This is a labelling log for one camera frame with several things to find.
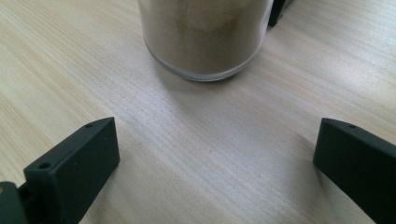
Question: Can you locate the black metal rack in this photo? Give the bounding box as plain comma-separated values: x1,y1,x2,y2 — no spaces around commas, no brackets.
268,0,293,28

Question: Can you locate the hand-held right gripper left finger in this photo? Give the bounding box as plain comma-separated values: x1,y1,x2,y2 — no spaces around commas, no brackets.
18,117,120,224

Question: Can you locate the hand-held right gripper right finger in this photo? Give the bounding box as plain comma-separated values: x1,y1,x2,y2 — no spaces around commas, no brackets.
313,118,396,224

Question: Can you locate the glass jar of brown powder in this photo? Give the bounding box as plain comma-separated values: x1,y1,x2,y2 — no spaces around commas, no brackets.
137,0,275,82

